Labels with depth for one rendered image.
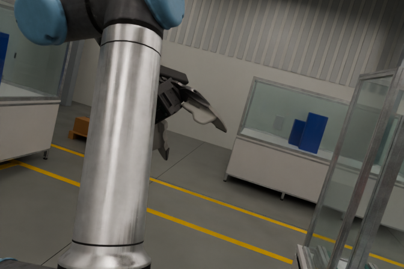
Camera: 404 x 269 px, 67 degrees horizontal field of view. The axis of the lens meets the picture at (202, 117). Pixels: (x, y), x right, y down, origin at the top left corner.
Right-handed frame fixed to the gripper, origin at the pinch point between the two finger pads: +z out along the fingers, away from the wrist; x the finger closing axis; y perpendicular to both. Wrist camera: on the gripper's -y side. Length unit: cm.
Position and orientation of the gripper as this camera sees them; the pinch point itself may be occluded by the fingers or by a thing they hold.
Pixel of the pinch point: (196, 145)
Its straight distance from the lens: 60.4
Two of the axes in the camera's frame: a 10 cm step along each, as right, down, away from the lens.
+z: 5.3, 8.4, 1.6
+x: 7.9, -4.1, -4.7
